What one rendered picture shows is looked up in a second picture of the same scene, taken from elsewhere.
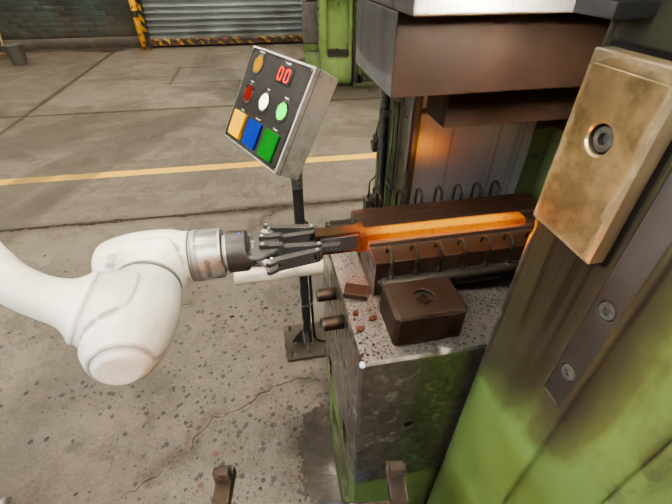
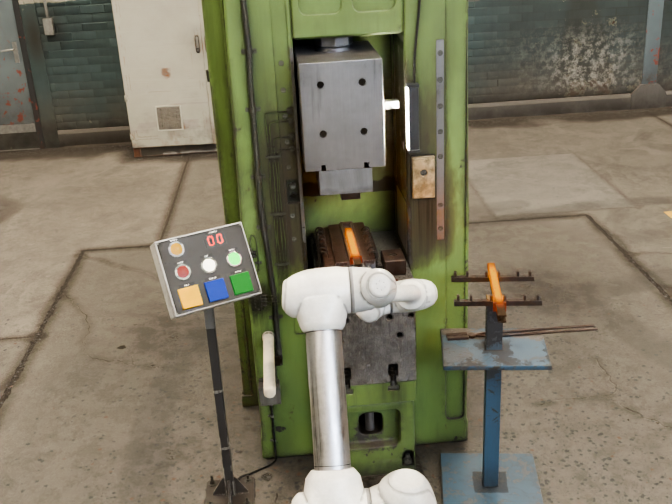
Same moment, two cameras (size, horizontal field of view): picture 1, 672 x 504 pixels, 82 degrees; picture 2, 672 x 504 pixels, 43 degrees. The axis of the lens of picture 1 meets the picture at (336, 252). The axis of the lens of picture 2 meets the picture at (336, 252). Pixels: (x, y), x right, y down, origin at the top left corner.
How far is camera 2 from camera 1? 3.10 m
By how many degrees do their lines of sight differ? 71
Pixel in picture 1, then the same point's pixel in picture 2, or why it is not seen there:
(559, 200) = (420, 189)
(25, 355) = not seen: outside the picture
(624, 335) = (445, 206)
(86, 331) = (426, 287)
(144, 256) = not seen: hidden behind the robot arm
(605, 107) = (421, 166)
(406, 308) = (399, 257)
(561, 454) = (450, 251)
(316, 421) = not seen: hidden behind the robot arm
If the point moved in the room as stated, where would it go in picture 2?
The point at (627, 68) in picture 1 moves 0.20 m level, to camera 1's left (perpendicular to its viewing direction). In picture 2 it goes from (422, 159) to (422, 174)
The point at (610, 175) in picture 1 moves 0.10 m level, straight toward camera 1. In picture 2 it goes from (430, 177) to (451, 182)
